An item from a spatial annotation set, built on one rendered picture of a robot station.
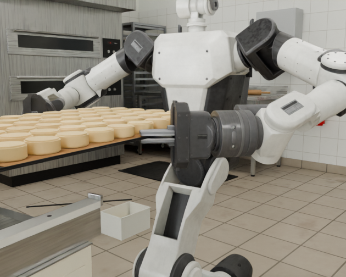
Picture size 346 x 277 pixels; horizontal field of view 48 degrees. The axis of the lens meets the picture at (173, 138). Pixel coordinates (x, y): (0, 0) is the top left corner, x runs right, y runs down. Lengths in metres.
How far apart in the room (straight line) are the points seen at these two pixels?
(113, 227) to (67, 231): 2.15
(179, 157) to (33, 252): 0.28
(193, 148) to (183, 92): 0.50
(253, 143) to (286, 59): 0.40
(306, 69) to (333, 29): 3.77
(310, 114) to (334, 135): 4.01
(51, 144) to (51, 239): 0.14
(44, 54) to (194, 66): 3.19
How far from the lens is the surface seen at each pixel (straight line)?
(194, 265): 1.18
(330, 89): 0.88
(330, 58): 0.95
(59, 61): 4.35
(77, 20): 4.53
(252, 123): 0.71
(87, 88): 1.44
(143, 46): 1.32
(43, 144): 0.56
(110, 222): 2.79
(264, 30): 1.13
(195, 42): 1.16
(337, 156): 4.80
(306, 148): 4.92
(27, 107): 1.06
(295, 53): 1.05
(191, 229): 1.21
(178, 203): 1.25
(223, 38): 1.15
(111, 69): 1.39
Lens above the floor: 1.11
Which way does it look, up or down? 9 degrees down
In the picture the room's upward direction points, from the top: straight up
